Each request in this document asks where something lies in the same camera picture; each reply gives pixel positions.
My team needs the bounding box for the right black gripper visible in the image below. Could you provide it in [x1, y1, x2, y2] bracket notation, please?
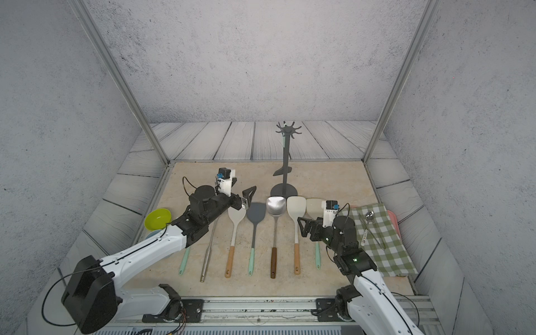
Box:
[299, 216, 344, 258]

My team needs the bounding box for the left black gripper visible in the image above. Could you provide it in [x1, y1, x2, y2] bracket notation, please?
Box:
[201, 185, 255, 228]

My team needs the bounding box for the grey spatula mint handle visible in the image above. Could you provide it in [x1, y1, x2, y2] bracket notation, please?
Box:
[247, 202, 266, 276]

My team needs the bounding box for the cream spatula light wood handle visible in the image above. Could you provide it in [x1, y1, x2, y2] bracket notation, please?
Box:
[225, 208, 247, 279]

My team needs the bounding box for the utensil light wood handle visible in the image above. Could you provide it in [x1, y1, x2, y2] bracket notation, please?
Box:
[287, 196, 307, 275]

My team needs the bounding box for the cream utensil mint handle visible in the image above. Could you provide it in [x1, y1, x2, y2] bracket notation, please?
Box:
[306, 198, 325, 269]

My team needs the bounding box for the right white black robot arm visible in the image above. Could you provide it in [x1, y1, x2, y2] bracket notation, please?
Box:
[297, 216, 422, 334]

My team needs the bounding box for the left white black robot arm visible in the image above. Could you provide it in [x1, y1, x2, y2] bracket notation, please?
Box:
[61, 185, 257, 334]

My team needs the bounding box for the grey utensil rack stand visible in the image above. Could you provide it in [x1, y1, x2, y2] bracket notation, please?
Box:
[270, 121, 301, 198]

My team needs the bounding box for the metal spoon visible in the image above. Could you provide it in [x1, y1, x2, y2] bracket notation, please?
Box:
[363, 210, 385, 250]

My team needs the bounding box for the green checkered cloth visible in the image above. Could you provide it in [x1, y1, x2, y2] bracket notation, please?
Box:
[350, 203, 417, 277]

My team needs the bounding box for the pink plate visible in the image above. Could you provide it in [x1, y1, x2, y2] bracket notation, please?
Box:
[387, 210, 401, 237]

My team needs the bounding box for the lime green bowl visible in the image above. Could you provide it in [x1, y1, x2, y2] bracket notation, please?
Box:
[144, 208, 172, 231]

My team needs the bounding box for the light blue mug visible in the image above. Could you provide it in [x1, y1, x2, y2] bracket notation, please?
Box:
[145, 230, 162, 240]

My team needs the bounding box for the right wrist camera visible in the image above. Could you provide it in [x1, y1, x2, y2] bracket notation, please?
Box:
[322, 200, 339, 228]

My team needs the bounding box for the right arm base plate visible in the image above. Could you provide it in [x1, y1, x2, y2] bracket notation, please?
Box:
[311, 297, 364, 322]

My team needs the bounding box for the aluminium mounting rail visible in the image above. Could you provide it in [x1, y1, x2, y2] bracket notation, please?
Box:
[75, 295, 445, 335]

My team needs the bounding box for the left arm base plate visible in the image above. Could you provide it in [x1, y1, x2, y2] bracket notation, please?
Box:
[142, 299, 205, 323]

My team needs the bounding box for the left aluminium frame post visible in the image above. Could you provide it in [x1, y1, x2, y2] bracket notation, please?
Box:
[68, 0, 171, 167]

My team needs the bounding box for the aluminium frame post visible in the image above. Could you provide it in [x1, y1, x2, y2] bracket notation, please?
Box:
[362, 0, 440, 165]
[68, 0, 171, 167]

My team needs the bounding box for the right aluminium frame post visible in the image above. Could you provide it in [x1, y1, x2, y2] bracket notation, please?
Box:
[362, 0, 440, 165]

